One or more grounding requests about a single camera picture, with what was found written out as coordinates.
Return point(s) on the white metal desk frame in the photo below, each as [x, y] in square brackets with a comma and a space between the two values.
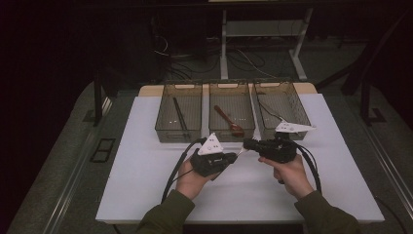
[224, 48]

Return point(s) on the transparent grey plastic basket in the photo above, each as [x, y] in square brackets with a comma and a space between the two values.
[237, 104]
[191, 112]
[285, 104]

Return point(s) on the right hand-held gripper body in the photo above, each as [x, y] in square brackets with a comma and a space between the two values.
[279, 149]

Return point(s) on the metal floor rail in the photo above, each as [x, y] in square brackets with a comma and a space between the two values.
[69, 188]
[389, 169]

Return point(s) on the black metal stand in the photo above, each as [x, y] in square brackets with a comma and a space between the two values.
[97, 100]
[365, 100]

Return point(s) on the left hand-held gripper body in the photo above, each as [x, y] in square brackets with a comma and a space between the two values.
[209, 162]

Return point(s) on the person's left hand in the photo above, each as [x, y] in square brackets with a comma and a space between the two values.
[191, 180]

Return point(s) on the person's right hand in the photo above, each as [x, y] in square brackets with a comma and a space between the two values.
[292, 175]

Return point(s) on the brown wooden spoon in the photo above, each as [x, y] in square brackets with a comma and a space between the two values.
[237, 130]

